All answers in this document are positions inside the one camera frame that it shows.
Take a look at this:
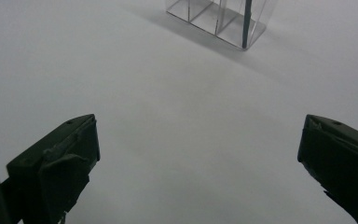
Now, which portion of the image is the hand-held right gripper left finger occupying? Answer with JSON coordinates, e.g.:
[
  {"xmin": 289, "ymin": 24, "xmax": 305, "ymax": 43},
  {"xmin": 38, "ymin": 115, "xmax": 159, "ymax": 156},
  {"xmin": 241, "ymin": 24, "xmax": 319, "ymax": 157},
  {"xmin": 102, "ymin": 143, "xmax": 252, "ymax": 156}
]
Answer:
[{"xmin": 5, "ymin": 113, "xmax": 102, "ymax": 224}]

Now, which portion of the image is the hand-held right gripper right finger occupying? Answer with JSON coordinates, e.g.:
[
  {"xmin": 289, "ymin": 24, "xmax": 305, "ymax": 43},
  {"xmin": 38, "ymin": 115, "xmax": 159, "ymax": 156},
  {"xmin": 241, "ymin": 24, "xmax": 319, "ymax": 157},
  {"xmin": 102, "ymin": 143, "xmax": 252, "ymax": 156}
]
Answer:
[{"xmin": 296, "ymin": 114, "xmax": 358, "ymax": 224}]

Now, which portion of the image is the blue-handled makeup brush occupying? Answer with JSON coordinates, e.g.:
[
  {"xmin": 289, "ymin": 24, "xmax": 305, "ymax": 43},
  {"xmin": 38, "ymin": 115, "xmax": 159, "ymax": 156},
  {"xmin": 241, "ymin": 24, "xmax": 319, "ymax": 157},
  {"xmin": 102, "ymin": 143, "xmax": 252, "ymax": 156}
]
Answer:
[{"xmin": 241, "ymin": 0, "xmax": 254, "ymax": 49}]

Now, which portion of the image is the clear acrylic compartment organizer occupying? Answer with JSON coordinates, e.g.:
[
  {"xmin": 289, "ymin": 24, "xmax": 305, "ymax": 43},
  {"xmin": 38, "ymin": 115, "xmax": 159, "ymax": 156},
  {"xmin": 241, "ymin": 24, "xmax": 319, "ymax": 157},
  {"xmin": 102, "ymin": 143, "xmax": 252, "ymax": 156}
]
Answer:
[{"xmin": 164, "ymin": 0, "xmax": 278, "ymax": 51}]

